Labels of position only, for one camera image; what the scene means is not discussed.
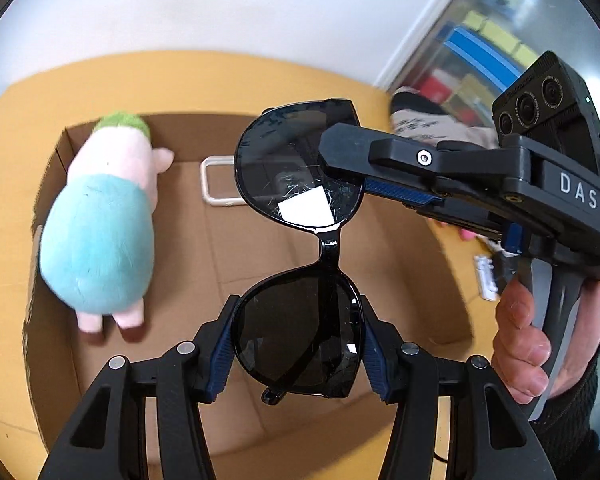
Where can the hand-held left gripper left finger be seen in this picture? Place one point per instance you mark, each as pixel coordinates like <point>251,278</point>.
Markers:
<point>220,360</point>

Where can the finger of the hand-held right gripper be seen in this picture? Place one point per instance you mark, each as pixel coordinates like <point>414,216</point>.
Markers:
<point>514,240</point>
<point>405,194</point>

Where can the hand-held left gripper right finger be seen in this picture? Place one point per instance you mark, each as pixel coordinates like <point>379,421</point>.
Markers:
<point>375,365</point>

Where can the black sunglasses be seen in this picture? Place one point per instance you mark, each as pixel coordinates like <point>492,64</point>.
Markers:
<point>295,325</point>

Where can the brown cardboard box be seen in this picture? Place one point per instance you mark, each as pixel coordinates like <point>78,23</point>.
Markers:
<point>220,240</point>

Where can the person's right forearm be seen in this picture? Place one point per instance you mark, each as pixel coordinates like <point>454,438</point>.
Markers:
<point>565,435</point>

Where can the person's right hand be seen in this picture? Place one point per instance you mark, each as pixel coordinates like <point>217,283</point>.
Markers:
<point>520,350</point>

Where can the white flat packet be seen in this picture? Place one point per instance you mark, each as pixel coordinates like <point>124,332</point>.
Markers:
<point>487,277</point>

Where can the pink bear plush toy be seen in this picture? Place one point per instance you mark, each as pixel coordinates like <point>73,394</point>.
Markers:
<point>464,234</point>

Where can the glass door cabinet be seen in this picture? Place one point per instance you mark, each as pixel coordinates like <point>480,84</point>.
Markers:
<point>480,35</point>

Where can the pig plush toy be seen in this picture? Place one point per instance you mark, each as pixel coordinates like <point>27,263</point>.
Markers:
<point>100,230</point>

